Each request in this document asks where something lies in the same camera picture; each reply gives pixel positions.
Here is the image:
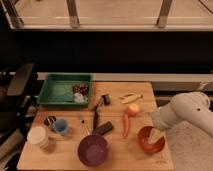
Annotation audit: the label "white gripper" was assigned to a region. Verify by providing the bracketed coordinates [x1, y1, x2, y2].
[148, 105, 173, 144]

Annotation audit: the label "black dish brush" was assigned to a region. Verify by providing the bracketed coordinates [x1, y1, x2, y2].
[93, 94, 111, 129]

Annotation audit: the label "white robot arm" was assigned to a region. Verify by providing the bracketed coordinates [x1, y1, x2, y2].
[148, 92, 213, 144]

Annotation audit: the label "red orange bowl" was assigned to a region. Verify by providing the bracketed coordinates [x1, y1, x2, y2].
[137, 126, 165, 155]

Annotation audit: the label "purple bowl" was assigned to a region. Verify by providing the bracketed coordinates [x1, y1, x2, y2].
[78, 135, 109, 167]

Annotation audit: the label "orange carrot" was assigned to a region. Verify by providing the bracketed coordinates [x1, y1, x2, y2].
[123, 114, 129, 138]

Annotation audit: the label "peach apple fruit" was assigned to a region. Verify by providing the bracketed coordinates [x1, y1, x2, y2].
[127, 104, 140, 117]

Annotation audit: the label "yellow banana peel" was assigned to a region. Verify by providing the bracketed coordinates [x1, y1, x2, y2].
[120, 93, 143, 104]

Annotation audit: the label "metal spoon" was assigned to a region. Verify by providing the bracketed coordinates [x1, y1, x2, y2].
[79, 118, 90, 135]

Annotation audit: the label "white small object in tray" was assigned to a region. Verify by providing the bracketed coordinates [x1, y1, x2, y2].
[74, 93, 88, 103]

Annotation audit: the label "dark red grapes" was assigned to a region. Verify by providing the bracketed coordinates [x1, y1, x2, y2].
[73, 84, 89, 95]

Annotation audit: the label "blue cup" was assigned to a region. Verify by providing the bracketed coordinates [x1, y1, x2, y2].
[52, 119, 69, 136]

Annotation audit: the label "small black metal cup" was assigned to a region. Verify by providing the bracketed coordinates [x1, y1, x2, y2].
[44, 116, 56, 126]

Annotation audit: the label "green plastic tray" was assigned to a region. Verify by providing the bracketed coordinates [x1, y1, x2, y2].
[37, 73, 92, 108]

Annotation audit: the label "white lidded jar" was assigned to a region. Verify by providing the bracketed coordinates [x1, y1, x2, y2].
[27, 126, 49, 148]

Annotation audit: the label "black chair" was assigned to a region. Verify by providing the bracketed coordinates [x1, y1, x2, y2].
[0, 62, 38, 161]

